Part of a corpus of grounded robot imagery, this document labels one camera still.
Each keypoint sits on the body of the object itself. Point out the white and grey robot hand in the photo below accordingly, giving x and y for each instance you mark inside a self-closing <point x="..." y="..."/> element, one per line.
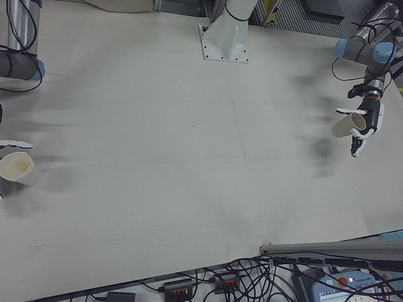
<point x="15" y="143"/>
<point x="374" y="116"/>

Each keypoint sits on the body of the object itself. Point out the cream cup with notched rim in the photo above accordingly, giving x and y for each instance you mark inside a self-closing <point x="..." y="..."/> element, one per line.
<point x="19" y="170"/>

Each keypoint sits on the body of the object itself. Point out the cream plain cup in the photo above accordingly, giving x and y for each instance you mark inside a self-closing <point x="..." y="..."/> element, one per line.
<point x="344" y="127"/>

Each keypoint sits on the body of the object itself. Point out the UR5e robot arm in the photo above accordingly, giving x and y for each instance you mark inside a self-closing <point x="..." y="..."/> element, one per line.
<point x="22" y="31"/>
<point x="365" y="50"/>

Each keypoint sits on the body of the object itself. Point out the teach pendant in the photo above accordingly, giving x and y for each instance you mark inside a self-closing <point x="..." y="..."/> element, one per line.
<point x="346" y="289"/>

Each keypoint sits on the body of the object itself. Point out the black power brick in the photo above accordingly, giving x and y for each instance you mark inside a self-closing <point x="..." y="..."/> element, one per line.
<point x="121" y="297"/>

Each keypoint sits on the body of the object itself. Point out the black adapter with orange ports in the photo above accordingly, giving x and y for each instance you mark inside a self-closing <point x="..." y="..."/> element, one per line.
<point x="226" y="282"/>
<point x="178" y="287"/>

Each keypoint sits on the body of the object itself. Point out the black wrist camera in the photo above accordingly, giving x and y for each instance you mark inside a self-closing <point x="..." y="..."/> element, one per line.
<point x="355" y="90"/>

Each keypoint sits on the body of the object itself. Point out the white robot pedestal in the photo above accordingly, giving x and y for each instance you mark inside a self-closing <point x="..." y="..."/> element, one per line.
<point x="223" y="41"/>

